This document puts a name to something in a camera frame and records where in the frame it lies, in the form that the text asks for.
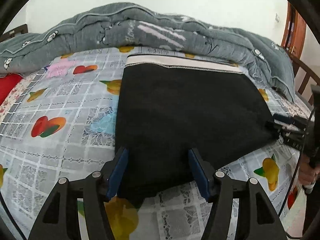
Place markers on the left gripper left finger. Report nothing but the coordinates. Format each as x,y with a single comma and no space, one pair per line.
58,217

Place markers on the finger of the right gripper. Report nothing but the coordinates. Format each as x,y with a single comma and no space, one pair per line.
274,128
283,118

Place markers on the black pants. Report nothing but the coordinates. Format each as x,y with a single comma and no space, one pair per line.
168,105

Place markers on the person's right hand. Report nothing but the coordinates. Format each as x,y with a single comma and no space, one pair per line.
307,175

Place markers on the brown wooden door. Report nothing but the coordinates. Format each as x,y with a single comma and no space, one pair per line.
294,33

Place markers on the fruit pattern bed sheet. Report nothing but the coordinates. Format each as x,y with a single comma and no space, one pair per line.
86,141

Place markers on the red pillow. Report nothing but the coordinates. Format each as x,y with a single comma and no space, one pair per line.
7,83

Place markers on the grey quilted comforter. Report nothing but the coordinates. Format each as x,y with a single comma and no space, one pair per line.
128,24

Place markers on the dark wooden headboard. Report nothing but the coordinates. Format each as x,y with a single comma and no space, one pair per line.
22,29

